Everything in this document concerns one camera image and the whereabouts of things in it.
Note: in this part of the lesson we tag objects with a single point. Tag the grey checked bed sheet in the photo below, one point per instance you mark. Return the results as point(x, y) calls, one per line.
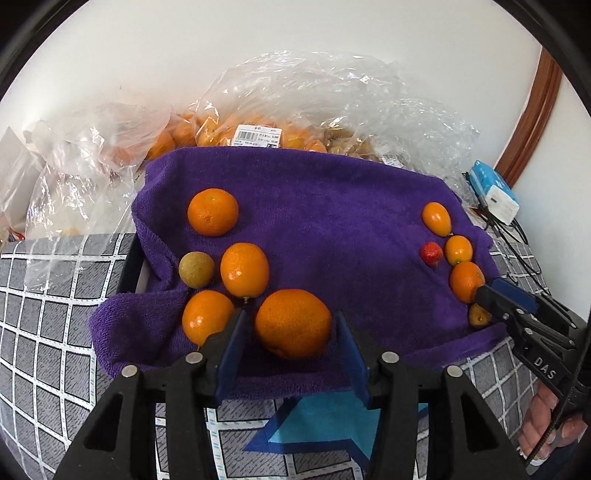
point(46, 323)

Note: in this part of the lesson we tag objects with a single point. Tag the person's right hand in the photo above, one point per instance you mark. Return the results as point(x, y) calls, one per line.
point(538, 420)

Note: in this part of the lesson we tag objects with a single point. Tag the purple towel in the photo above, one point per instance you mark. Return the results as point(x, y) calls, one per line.
point(346, 230)

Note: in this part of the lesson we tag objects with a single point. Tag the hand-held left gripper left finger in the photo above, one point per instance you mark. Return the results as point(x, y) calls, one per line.
point(228, 364)

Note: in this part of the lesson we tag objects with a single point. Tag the pile of bagged oranges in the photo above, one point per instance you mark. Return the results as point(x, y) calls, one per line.
point(161, 143)

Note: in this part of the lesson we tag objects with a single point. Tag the orange kumquat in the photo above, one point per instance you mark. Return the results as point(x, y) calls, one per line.
point(464, 281)
point(436, 219)
point(458, 249)
point(478, 318)

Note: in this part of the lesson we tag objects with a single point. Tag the wooden door frame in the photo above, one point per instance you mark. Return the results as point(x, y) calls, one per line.
point(531, 115)

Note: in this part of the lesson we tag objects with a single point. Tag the pile of bagged longans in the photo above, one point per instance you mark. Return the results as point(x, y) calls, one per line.
point(344, 141)

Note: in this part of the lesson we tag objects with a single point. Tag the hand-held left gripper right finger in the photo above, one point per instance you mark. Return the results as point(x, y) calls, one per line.
point(355, 369)

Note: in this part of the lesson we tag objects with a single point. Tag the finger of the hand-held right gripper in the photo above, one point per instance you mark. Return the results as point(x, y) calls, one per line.
point(517, 295)
point(496, 302)

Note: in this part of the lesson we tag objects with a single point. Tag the smooth oval orange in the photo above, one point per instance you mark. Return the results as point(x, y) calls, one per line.
point(205, 316)
point(244, 270)

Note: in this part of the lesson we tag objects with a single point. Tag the tan longan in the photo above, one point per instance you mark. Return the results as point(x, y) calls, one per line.
point(196, 270)

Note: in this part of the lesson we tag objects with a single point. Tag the clear plastic bag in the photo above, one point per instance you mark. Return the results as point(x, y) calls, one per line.
point(286, 87)
point(83, 152)
point(415, 129)

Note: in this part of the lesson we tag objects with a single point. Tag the pile of bagged kumquats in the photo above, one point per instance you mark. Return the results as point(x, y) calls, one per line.
point(212, 131)

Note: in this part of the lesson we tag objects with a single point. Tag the large mandarin orange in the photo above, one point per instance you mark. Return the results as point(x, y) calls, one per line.
point(293, 330)
point(213, 212)

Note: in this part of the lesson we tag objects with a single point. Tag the red strawberry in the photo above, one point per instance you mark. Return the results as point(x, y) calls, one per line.
point(431, 254)

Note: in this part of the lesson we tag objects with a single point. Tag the blue white tissue pack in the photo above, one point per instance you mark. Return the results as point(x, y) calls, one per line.
point(496, 194)

